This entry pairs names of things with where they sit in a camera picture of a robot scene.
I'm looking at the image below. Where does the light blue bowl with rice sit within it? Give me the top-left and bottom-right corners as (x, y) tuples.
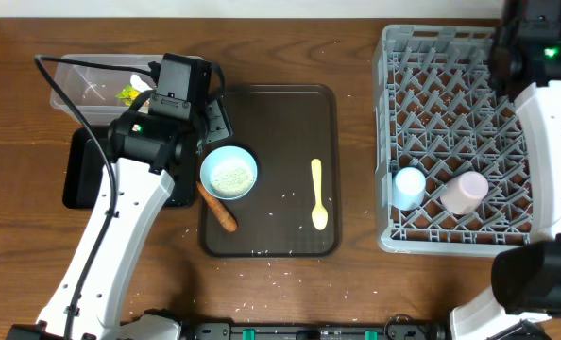
(199, 145), (258, 200)

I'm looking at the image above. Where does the black rectangular tray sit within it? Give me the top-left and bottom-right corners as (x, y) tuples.
(62, 128), (197, 209)

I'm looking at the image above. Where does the orange carrot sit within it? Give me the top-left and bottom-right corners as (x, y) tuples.
(196, 181), (238, 232)

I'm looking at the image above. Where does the brown serving tray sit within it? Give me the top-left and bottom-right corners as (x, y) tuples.
(199, 85), (342, 258)

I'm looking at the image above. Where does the grey dishwasher rack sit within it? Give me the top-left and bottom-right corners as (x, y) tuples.
(373, 25), (534, 257)

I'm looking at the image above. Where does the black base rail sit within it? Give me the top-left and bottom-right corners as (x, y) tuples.
(177, 314), (451, 340)

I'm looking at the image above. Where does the white tissue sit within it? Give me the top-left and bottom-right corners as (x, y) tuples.
(130, 74), (152, 93)

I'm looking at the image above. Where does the yellow plastic spoon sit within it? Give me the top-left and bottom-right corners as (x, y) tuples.
(311, 159), (329, 230)

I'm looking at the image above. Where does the yellow green snack wrapper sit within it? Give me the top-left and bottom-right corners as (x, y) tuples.
(115, 85), (141, 107)

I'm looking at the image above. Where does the light blue cup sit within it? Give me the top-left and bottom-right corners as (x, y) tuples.
(393, 167), (426, 211)

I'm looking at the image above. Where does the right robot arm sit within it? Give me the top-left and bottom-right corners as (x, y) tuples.
(446, 0), (561, 339)

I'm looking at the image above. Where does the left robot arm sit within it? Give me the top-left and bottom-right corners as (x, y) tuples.
(8, 53), (232, 339)

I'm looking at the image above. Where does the white pink cup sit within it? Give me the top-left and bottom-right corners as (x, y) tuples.
(440, 171), (489, 215)

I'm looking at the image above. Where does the clear plastic waste bin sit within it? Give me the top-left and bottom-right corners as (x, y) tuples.
(54, 54), (162, 126)

